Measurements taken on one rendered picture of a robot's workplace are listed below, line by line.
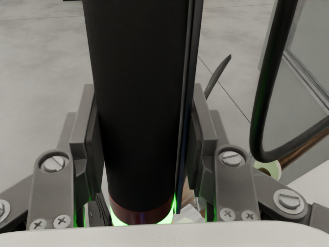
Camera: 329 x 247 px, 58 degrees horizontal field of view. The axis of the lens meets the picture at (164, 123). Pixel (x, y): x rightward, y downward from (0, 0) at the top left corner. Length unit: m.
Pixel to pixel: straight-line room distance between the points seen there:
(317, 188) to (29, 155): 2.15
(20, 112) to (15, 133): 0.29
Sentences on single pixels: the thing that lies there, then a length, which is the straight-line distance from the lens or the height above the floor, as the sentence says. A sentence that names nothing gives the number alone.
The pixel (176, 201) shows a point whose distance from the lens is 0.16.
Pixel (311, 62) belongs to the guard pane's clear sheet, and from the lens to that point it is 1.44.
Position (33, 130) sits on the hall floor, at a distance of 2.70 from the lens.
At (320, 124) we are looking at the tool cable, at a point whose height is 1.44.
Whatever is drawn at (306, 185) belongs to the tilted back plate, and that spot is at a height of 1.20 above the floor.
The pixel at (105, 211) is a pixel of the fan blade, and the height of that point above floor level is 1.16.
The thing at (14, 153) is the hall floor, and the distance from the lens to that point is 2.53.
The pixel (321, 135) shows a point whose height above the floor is 1.43.
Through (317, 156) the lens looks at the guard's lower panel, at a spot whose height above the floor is 0.78.
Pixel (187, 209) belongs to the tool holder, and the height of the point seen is 1.43.
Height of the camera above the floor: 1.63
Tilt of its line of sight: 39 degrees down
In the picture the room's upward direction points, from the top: 2 degrees clockwise
